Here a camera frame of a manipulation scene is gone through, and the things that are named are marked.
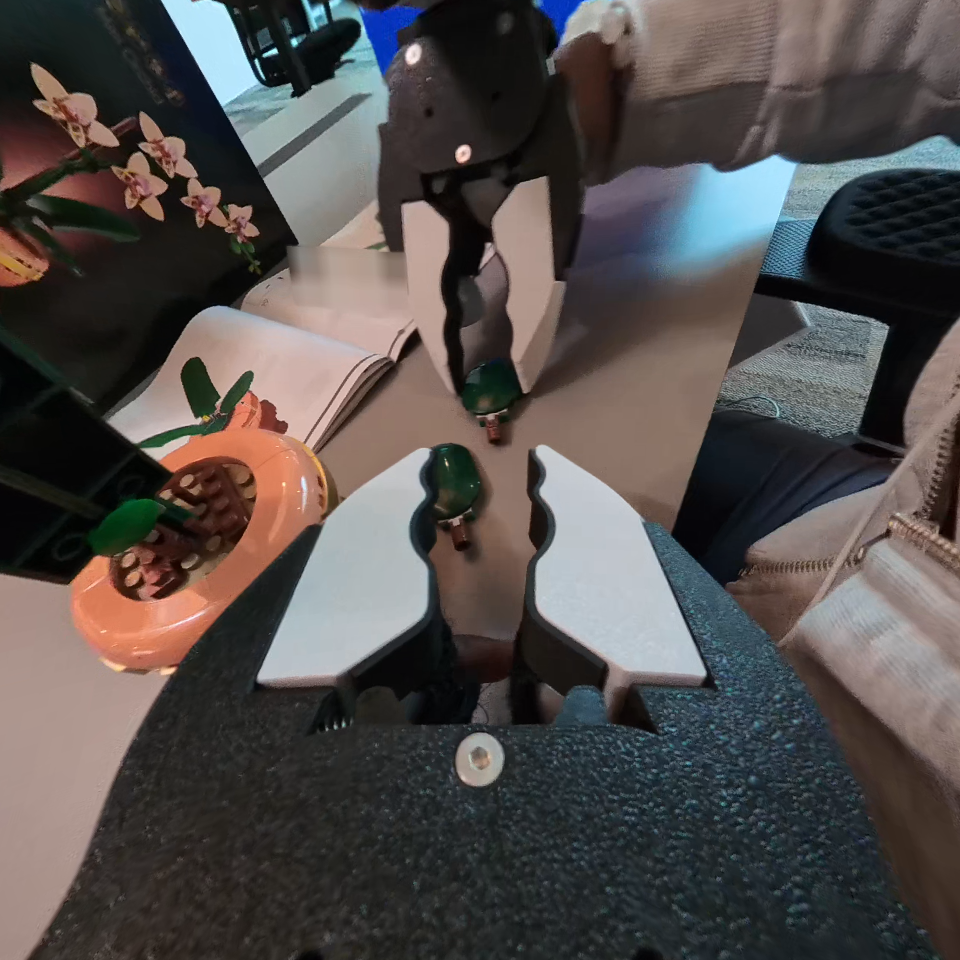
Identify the grey desk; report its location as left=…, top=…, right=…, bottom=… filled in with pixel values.
left=0, top=93, right=800, bottom=946

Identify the blue plastic bin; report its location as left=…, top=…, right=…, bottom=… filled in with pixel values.
left=358, top=0, right=580, bottom=36

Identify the toy flower pot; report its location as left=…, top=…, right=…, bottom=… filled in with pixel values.
left=69, top=427, right=340, bottom=676

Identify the black orchid toy set box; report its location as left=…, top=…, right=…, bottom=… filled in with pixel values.
left=0, top=0, right=301, bottom=411

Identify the building instruction booklet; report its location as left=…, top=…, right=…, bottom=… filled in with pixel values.
left=107, top=217, right=501, bottom=460

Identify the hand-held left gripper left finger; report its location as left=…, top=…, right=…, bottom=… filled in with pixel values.
left=256, top=447, right=441, bottom=690

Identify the person's right forearm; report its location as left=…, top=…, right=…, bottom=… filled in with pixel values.
left=555, top=0, right=960, bottom=186

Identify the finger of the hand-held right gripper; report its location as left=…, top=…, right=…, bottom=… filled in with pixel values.
left=491, top=176, right=567, bottom=395
left=401, top=198, right=471, bottom=395

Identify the white cable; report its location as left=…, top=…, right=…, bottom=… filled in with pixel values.
left=778, top=523, right=895, bottom=648

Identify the person's left hand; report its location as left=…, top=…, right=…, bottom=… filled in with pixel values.
left=452, top=632, right=516, bottom=685

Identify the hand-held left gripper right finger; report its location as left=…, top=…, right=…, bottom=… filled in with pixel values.
left=519, top=444, right=710, bottom=691

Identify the person's right hand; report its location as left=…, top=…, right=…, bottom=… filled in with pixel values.
left=566, top=51, right=627, bottom=185

